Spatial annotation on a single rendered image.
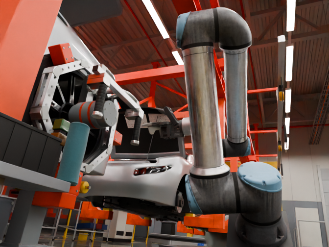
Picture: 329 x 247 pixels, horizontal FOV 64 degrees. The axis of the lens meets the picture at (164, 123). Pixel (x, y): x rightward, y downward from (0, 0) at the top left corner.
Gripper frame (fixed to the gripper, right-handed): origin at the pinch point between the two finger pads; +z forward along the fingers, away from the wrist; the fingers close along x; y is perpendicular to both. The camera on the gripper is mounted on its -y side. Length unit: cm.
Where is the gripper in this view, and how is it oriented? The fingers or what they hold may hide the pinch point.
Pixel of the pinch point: (148, 126)
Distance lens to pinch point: 138.9
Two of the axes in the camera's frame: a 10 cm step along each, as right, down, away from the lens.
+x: 4.1, 1.5, 9.0
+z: -9.1, 1.0, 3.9
